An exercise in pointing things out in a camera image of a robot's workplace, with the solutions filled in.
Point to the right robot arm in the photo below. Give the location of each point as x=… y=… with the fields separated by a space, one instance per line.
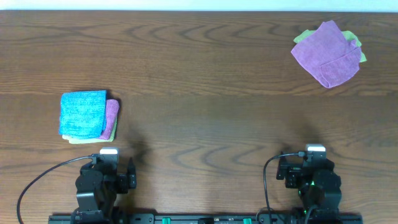
x=322 y=197

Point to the folded purple cloth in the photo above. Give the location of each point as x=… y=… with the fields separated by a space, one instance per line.
x=112 y=110

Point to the purple microfiber cloth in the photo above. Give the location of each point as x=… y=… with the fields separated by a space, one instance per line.
x=328 y=56

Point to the folded yellow-green cloth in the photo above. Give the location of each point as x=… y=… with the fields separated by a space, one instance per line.
x=72 y=140

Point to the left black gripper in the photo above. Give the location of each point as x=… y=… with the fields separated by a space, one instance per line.
x=131 y=178

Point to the folded blue cloth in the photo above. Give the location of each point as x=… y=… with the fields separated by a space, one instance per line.
x=82 y=114

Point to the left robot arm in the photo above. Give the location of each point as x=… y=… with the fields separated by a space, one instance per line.
x=97 y=187

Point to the green microfiber cloth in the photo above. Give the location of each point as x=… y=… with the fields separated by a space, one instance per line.
x=347 y=34

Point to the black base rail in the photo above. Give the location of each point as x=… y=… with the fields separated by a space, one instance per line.
x=148 y=218

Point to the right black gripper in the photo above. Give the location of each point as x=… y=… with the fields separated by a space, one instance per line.
x=293 y=170

